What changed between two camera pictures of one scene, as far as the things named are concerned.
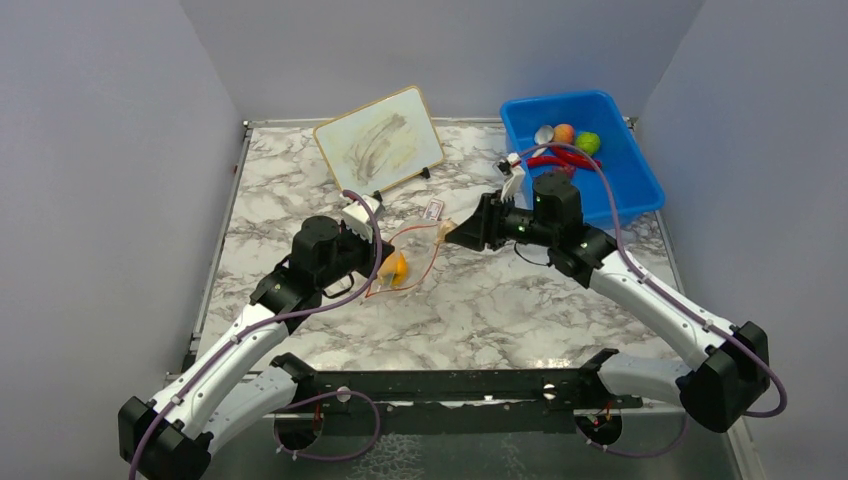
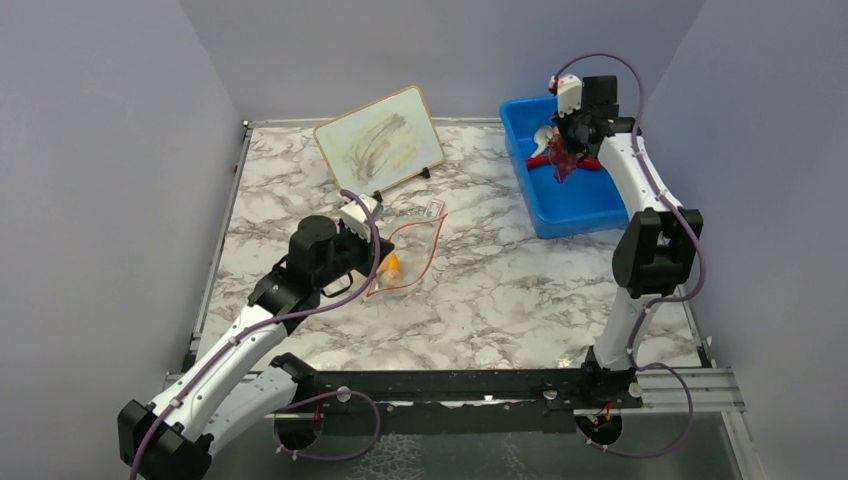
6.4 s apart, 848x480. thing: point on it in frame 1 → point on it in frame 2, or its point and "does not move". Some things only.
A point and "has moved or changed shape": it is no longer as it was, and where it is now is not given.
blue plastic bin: [632, 182] does not move
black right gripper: [484, 226] → [561, 121]
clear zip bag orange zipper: [413, 250] does not move
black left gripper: [370, 250] does not move
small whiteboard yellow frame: [382, 143] does not move
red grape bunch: [570, 170] has moved or changed shape
